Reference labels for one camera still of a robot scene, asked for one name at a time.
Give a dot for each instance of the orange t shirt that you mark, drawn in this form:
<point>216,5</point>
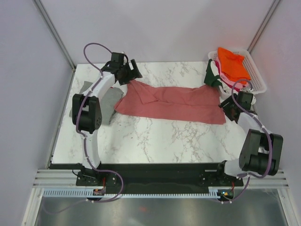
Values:
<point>232,65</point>

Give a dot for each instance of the magenta red t shirt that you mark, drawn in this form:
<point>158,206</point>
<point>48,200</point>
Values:
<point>225,86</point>

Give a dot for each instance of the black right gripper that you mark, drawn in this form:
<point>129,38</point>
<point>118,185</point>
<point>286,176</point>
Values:
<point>231,99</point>

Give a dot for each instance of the light pink t shirt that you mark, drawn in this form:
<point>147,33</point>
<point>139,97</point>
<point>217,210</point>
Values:
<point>238,86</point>

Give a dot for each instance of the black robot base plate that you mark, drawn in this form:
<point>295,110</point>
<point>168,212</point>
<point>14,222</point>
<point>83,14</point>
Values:
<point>147,177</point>

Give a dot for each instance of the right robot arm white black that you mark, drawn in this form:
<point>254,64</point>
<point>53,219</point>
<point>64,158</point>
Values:
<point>261,151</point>

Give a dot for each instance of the right aluminium frame post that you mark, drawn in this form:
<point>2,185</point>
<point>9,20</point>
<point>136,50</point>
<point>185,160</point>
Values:
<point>264,24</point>

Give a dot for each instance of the dark green white garment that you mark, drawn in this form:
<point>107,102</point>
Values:
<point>212,77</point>

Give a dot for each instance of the aluminium frame post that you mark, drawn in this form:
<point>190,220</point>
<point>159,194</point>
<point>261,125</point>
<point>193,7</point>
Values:
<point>264,24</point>
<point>52,29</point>

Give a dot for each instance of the left aluminium frame post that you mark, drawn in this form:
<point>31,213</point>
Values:
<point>52,29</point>

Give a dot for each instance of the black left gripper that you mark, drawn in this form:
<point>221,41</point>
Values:
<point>134,74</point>

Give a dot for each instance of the salmon pink t shirt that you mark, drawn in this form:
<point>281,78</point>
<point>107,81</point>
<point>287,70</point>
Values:
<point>172,103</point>

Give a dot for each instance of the folded grey t shirt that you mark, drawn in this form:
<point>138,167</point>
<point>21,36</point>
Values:
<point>111,97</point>

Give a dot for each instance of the white slotted cable duct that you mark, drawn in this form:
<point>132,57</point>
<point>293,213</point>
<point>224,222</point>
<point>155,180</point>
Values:
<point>101,192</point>

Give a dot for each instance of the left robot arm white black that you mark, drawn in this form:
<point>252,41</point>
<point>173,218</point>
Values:
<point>87,125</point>

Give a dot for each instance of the white plastic laundry basket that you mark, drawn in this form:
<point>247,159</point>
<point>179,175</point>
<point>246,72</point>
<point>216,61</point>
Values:
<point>257,81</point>

